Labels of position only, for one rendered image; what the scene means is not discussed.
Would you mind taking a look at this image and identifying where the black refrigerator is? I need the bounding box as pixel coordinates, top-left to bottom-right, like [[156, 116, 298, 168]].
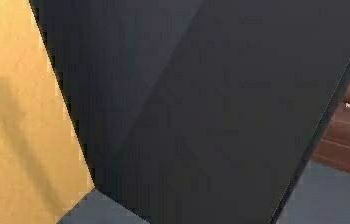
[[28, 0, 350, 224]]

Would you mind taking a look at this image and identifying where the brown wooden cabinet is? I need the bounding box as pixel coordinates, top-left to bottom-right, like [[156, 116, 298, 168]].
[[311, 57, 350, 180]]

